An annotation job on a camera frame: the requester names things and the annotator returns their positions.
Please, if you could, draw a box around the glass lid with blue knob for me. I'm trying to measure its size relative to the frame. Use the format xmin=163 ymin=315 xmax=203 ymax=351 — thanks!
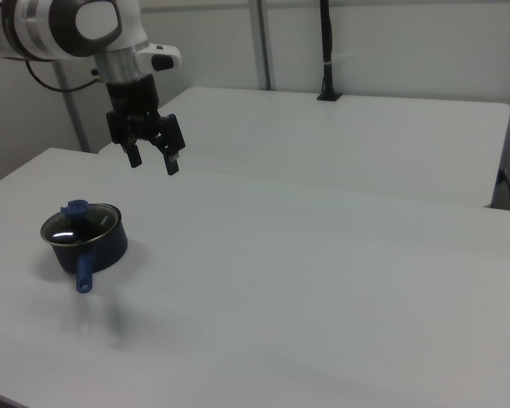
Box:
xmin=41 ymin=199 xmax=124 ymax=247

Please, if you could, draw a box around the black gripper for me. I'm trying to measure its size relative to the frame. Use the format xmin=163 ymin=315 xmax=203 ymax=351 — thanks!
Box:
xmin=105 ymin=74 xmax=186 ymax=177

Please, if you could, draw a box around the dark saucepan with blue handle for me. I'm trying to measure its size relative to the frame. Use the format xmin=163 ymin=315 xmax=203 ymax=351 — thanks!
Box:
xmin=41 ymin=203 xmax=129 ymax=295

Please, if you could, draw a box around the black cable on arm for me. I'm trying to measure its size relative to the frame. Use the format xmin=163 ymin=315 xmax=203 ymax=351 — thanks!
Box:
xmin=25 ymin=59 xmax=101 ymax=94

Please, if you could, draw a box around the grey aluminium frame post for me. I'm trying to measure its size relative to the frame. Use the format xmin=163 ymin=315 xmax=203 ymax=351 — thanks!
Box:
xmin=247 ymin=0 xmax=278 ymax=92

